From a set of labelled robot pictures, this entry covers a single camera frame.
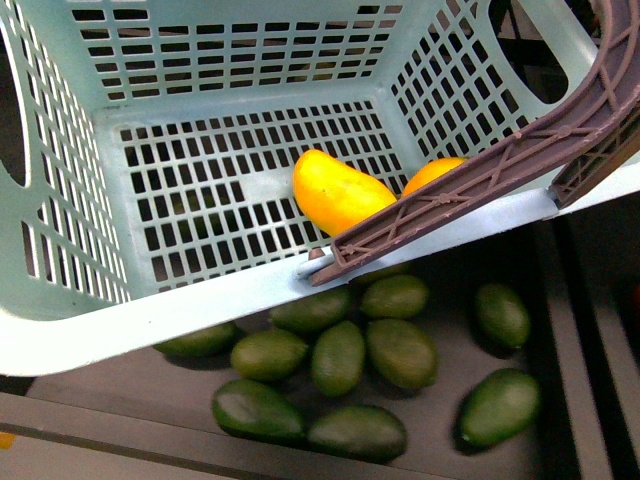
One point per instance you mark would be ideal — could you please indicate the yellow mango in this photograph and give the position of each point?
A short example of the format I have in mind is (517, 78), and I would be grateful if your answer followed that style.
(335, 196)

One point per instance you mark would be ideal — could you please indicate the light green plastic basket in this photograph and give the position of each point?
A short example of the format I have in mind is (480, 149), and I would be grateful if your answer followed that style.
(155, 193)

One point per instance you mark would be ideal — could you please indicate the brown basket handle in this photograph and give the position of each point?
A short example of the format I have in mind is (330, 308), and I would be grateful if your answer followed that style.
(585, 139)

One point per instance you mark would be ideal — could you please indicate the green lime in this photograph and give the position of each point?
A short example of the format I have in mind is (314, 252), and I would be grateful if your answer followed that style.
(402, 353)
(312, 314)
(269, 355)
(399, 296)
(203, 343)
(502, 315)
(338, 358)

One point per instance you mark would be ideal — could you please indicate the yellow lemon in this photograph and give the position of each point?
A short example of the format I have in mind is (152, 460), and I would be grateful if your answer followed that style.
(430, 172)

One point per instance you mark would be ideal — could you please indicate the green avocado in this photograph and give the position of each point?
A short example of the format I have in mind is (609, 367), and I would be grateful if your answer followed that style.
(361, 432)
(501, 406)
(251, 410)

